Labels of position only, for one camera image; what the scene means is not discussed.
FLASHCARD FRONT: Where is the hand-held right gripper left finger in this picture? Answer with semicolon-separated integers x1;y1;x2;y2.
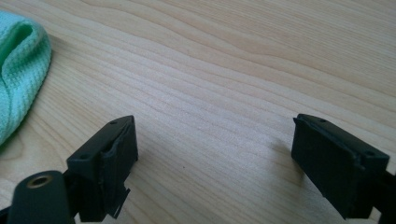
65;115;139;223

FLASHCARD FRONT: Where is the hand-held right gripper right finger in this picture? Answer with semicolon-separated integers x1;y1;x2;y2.
290;113;390;220

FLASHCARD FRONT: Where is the mint green waffle cloth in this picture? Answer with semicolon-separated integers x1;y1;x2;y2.
0;10;53;147

